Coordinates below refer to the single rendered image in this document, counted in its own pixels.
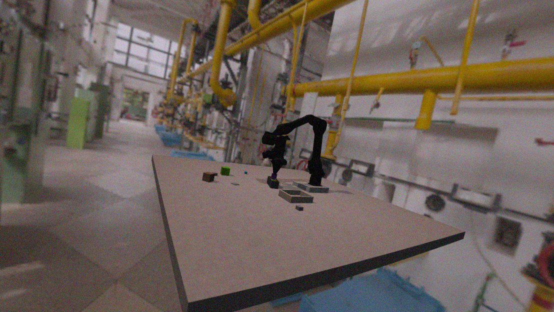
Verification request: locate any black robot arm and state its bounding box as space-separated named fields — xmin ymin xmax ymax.
xmin=262 ymin=114 xmax=328 ymax=187

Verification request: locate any green cube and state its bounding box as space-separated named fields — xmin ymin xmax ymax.
xmin=220 ymin=166 xmax=230 ymax=176

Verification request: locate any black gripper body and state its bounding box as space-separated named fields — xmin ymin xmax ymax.
xmin=269 ymin=146 xmax=287 ymax=165

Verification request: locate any beige rectangular tray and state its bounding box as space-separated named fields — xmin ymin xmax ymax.
xmin=278 ymin=189 xmax=314 ymax=204

